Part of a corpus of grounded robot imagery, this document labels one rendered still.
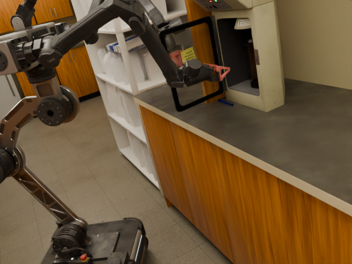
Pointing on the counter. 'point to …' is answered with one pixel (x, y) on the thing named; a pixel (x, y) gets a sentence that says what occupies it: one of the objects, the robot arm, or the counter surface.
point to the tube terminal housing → (273, 88)
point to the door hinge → (218, 50)
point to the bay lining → (234, 51)
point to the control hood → (232, 4)
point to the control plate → (214, 4)
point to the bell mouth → (242, 23)
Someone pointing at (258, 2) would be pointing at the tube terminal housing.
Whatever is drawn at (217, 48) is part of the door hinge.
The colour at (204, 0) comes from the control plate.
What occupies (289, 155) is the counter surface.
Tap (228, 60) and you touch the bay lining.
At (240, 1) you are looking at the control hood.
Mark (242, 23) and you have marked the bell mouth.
